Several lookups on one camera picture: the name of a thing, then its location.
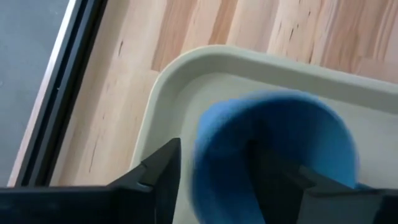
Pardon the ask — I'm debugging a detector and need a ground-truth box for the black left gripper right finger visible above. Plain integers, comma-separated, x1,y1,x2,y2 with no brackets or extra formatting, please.
295,164,398,224

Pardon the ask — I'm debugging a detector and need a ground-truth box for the blue cup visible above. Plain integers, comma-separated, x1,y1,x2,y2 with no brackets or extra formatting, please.
190,90,371,224

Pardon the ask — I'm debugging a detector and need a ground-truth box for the beige plastic tray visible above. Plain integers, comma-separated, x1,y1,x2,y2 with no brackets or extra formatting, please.
129,45,398,224

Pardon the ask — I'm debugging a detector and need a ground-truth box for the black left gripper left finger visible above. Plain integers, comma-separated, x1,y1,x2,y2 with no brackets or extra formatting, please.
107,138,182,224

